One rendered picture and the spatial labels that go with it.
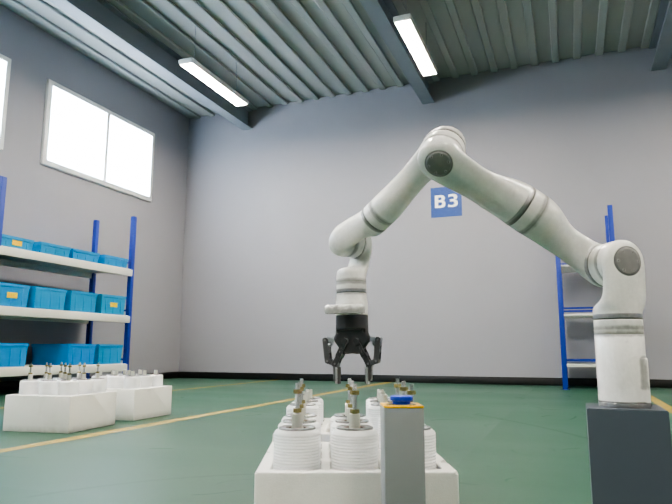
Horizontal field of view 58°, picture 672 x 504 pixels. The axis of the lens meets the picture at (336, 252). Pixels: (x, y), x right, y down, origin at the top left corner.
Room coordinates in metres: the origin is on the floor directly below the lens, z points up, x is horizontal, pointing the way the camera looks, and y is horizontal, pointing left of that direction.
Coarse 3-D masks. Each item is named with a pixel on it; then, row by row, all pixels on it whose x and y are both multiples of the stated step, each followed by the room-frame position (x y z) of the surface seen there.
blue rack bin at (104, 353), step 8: (96, 344) 6.52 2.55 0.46; (104, 344) 6.58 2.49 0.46; (112, 344) 6.70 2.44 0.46; (120, 344) 6.81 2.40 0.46; (96, 352) 6.52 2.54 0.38; (104, 352) 6.60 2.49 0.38; (112, 352) 6.71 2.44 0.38; (120, 352) 6.83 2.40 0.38; (96, 360) 6.53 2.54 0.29; (104, 360) 6.61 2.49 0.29; (112, 360) 6.72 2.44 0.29; (120, 360) 6.84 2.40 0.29
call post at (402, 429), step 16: (384, 416) 1.08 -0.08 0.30; (400, 416) 1.08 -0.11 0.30; (416, 416) 1.08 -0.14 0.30; (384, 432) 1.08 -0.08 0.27; (400, 432) 1.08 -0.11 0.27; (416, 432) 1.08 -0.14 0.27; (384, 448) 1.08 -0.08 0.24; (400, 448) 1.08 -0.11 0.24; (416, 448) 1.08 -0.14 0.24; (384, 464) 1.08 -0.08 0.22; (400, 464) 1.08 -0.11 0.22; (416, 464) 1.08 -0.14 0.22; (384, 480) 1.08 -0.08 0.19; (400, 480) 1.08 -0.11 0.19; (416, 480) 1.08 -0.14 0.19; (384, 496) 1.09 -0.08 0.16; (400, 496) 1.08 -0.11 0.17; (416, 496) 1.08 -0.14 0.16
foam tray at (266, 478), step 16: (272, 448) 1.49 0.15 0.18; (320, 448) 1.57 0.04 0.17; (272, 464) 1.29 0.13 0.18; (320, 464) 1.33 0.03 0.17; (448, 464) 1.29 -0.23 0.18; (256, 480) 1.20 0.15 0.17; (272, 480) 1.20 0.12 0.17; (288, 480) 1.21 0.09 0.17; (304, 480) 1.21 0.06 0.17; (320, 480) 1.21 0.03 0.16; (336, 480) 1.21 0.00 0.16; (352, 480) 1.21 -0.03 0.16; (368, 480) 1.21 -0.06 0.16; (432, 480) 1.21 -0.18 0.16; (448, 480) 1.21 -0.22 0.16; (256, 496) 1.20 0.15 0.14; (272, 496) 1.20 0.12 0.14; (288, 496) 1.21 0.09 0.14; (304, 496) 1.21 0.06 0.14; (320, 496) 1.21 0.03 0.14; (336, 496) 1.21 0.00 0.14; (352, 496) 1.21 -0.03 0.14; (368, 496) 1.21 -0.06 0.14; (432, 496) 1.21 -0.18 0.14; (448, 496) 1.21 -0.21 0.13
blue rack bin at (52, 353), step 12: (36, 348) 6.26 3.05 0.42; (48, 348) 6.20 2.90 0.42; (60, 348) 6.14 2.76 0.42; (72, 348) 6.15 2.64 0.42; (84, 348) 6.30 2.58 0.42; (36, 360) 6.26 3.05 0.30; (48, 360) 6.20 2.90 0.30; (60, 360) 6.14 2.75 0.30; (72, 360) 6.16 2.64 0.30; (84, 360) 6.32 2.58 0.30
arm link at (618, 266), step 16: (624, 240) 1.20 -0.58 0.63; (592, 256) 1.23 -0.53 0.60; (608, 256) 1.19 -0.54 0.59; (624, 256) 1.19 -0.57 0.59; (640, 256) 1.20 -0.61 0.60; (592, 272) 1.24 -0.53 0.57; (608, 272) 1.19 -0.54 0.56; (624, 272) 1.19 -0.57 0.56; (640, 272) 1.20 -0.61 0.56; (608, 288) 1.19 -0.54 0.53; (624, 288) 1.19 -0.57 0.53; (640, 288) 1.20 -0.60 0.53; (608, 304) 1.20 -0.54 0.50; (624, 304) 1.19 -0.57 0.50; (640, 304) 1.20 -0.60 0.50
